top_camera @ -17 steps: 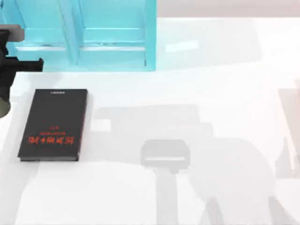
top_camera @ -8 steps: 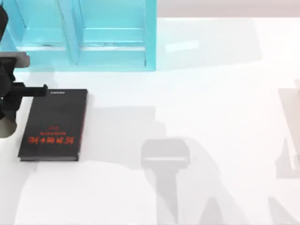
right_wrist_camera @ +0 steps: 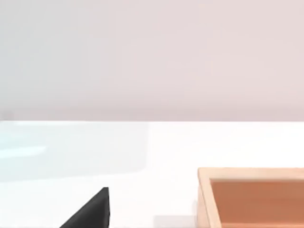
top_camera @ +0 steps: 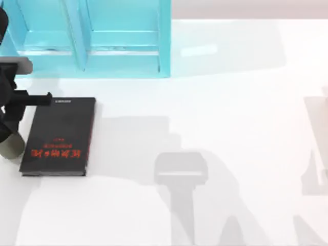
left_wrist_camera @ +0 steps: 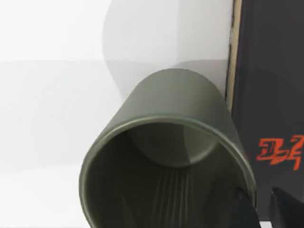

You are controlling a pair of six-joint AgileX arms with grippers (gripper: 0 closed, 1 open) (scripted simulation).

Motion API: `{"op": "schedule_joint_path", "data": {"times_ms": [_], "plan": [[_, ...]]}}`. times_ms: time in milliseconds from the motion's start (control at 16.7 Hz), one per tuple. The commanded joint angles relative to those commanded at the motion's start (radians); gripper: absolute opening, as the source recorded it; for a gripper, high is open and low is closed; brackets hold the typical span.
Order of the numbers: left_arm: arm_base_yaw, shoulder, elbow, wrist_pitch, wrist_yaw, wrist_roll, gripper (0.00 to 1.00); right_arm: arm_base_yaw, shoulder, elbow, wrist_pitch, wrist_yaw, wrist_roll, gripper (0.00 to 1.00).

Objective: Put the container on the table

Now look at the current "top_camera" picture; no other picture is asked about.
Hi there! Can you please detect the pale grey rounded box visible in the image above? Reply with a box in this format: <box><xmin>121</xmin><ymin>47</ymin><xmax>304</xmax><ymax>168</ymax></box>
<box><xmin>0</xmin><ymin>56</ymin><xmax>34</xmax><ymax>76</ymax></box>

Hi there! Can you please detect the black book with red lettering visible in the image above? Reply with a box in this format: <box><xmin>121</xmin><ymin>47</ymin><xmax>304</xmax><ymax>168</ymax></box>
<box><xmin>19</xmin><ymin>96</ymin><xmax>97</xmax><ymax>178</ymax></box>

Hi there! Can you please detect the light blue upright rack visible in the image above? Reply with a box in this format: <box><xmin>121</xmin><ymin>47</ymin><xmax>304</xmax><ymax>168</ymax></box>
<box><xmin>0</xmin><ymin>0</ymin><xmax>171</xmax><ymax>79</ymax></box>

